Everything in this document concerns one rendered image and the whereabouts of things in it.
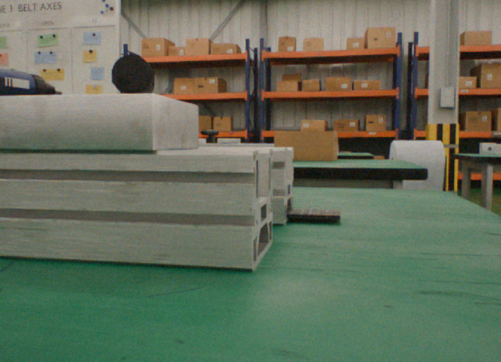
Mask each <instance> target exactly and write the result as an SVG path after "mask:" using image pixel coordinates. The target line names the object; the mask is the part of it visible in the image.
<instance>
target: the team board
mask: <svg viewBox="0 0 501 362"><path fill-rule="evenodd" d="M120 57H122V41H121V0H0V68H2V69H10V70H15V71H20V72H27V73H29V74H37V75H39V76H40V77H42V78H43V80H45V82H47V83H50V84H51V85H53V86H54V88H55V91H60V92H62V93H63V94H62V95H103V94H121V92H120V91H119V90H118V89H117V88H116V87H115V86H114V85H113V83H112V69H113V65H114V63H115V62H116V61H117V60H118V59H119V58H120Z"/></svg>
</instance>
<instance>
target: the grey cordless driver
mask: <svg viewBox="0 0 501 362"><path fill-rule="evenodd" d="M112 83H113V85H114V86H115V87H116V88H117V89H118V90H119V91H120V92H121V94H146V93H152V92H153V91H154V70H153V71H152V68H151V66H150V65H149V63H148V62H147V61H146V60H144V59H143V58H141V57H140V56H137V55H133V54H129V55H125V56H123V57H120V58H119V59H118V60H117V61H116V62H115V63H114V65H113V69H112Z"/></svg>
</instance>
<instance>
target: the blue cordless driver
mask: <svg viewBox="0 0 501 362"><path fill-rule="evenodd" d="M62 94H63V93H62V92H60V91H55V88H54V86H53V85H51V84H50V83H47V82H45V80H43V78H42V77H40V76H39V75H37V74H29V73H27V72H20V71H15V70H10V69H2V68H0V96H19V95H62Z"/></svg>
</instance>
